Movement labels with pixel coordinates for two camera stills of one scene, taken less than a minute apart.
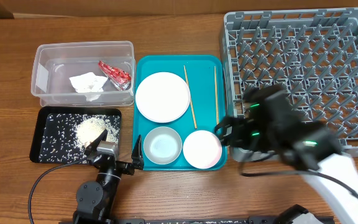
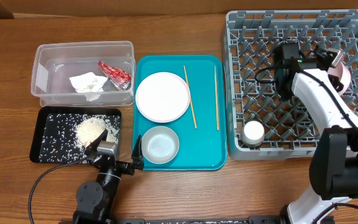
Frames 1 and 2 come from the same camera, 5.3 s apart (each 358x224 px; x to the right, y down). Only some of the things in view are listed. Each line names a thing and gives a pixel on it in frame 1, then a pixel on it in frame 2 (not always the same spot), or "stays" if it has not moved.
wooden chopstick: [216, 93] stays
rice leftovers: [66, 135] stays
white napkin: [89, 84] stays
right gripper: [234, 127] → [335, 83]
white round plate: [162, 97] stays
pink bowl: [202, 149] → [342, 73]
